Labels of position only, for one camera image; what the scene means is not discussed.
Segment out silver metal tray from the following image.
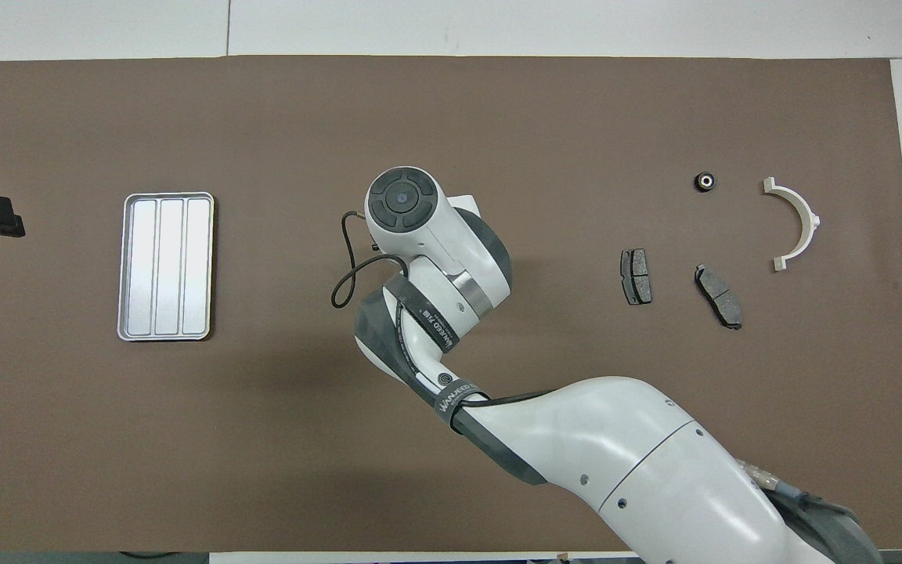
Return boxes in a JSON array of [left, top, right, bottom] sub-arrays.
[[117, 192, 215, 342]]

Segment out brown table mat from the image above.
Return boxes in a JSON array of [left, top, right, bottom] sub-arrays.
[[0, 55, 902, 553]]

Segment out dark grey rectangular brake pad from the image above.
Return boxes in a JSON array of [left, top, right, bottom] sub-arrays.
[[620, 248, 653, 306]]

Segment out dark grey curved brake pad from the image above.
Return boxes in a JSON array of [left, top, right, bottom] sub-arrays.
[[694, 264, 743, 331]]

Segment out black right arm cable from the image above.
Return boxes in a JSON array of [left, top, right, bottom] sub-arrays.
[[331, 210, 557, 412]]

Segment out white curved plastic bracket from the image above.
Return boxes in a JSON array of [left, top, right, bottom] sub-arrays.
[[762, 176, 821, 273]]

